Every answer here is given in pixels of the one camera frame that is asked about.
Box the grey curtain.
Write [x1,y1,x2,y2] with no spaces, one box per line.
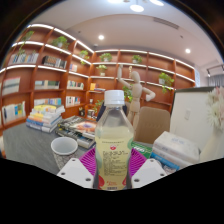
[208,73,224,88]

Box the stack of magazines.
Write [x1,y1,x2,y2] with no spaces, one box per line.
[55,115,98,150]

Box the ceiling air vent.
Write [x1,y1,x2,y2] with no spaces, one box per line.
[153,17,180,30]

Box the dark chair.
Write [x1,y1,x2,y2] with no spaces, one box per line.
[96,101,132,123]

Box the stack of white books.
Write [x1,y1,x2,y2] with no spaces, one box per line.
[149,130,201,171]

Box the wooden artist mannequin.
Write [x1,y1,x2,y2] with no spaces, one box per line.
[116,63,157,131]

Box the branched ceiling lamp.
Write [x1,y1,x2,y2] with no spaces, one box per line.
[106,0,165,13]

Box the clear bottle with yellow drink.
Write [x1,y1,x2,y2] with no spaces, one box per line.
[94,89,135,192]

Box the stack of colourful books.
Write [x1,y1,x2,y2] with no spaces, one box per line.
[25,103,66,134]

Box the beige chair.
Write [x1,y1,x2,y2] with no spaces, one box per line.
[134,106,172,145]

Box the pink and white flower bouquet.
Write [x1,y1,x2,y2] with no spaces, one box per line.
[206,87,224,133]

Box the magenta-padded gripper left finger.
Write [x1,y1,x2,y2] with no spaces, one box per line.
[56,147,100,189]

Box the wooden wall shelf unit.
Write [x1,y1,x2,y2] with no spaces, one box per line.
[0,23,198,134]

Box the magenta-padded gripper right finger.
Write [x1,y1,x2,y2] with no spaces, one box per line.
[128,147,168,189]

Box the black track light rail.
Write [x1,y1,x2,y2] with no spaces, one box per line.
[205,63,224,78]

